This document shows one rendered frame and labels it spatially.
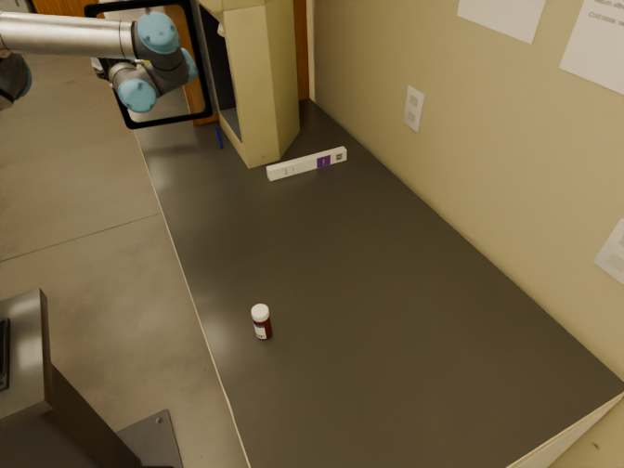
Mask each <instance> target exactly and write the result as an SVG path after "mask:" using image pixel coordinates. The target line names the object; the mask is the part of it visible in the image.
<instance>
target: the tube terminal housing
mask: <svg viewBox="0 0 624 468"><path fill-rule="evenodd" d="M221 2H222V8H223V10H222V12H216V13H214V12H212V11H211V10H209V9H208V8H207V7H206V6H204V5H203V4H202V3H200V2H199V1H198V0H197V3H198V7H199V5H202V6H203V7H204V8H205V9H206V10H207V11H208V12H209V13H210V14H211V15H212V16H213V17H215V18H216V19H217V20H218V21H219V22H220V23H221V24H222V27H223V30H224V34H225V39H226V46H227V56H228V62H229V68H230V73H231V77H232V79H233V80H234V83H235V89H236V95H237V100H238V103H237V102H236V107H237V113H238V118H239V124H240V134H241V140H242V144H241V143H240V141H239V140H238V138H237V137H236V135H235V134H234V133H233V131H232V130H231V128H230V127H229V125H228V123H227V122H226V121H225V119H224V118H223V116H222V115H221V113H220V110H219V108H218V110H219V115H220V116H219V115H218V117H219V122H220V126H221V127H222V129H223V130H224V132H225V133H226V135H227V137H228V139H229V140H230V142H231V143H232V145H233V146H234V148H235V149H236V151H237V152H238V153H239V155H240V156H241V158H242V159H243V161H244V162H245V164H246V165H247V167H248V168H249V169H250V168H254V167H256V166H260V165H263V164H267V163H273V162H275V161H278V160H280V158H281V157H282V156H283V154H284V153H285V151H286V150H287V149H288V148H289V147H290V145H291V144H292V143H293V141H294V139H295V138H296V137H297V135H298V134H299V132H300V119H299V101H298V84H297V68H296V50H295V33H294V16H293V0H221Z"/></svg>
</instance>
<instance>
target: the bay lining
mask: <svg viewBox="0 0 624 468"><path fill-rule="evenodd" d="M199 10H200V14H201V23H202V27H203V32H204V37H205V42H206V46H207V51H208V56H209V61H210V66H211V71H212V75H213V80H214V89H215V93H216V98H217V103H218V108H219V110H220V111H225V110H229V109H233V108H237V107H236V101H235V97H234V91H233V85H232V80H231V73H230V68H229V62H228V52H227V46H226V39H225V37H223V36H221V35H219V34H218V32H217V30H218V25H219V21H218V20H217V19H216V18H215V17H213V16H212V15H211V14H210V13H209V12H208V11H207V10H206V9H205V8H204V7H203V6H202V5H199Z"/></svg>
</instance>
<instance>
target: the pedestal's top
mask: <svg viewBox="0 0 624 468"><path fill-rule="evenodd" d="M6 318H9V319H10V345H9V388H8V389H7V390H4V391H2V392H0V432H1V431H4V430H6V429H7V428H10V427H12V426H14V425H16V424H19V423H22V422H25V421H27V420H29V419H31V418H33V417H35V416H38V415H40V414H42V413H45V412H47V411H49V410H52V409H53V408H54V405H53V389H52V373H51V356H50V341H49V325H48V308H47V297H46V295H45V294H44V292H43V291H42V290H41V288H37V289H34V290H31V291H28V292H24V293H21V294H18V295H15V296H12V297H10V298H7V299H5V300H2V301H0V319H6Z"/></svg>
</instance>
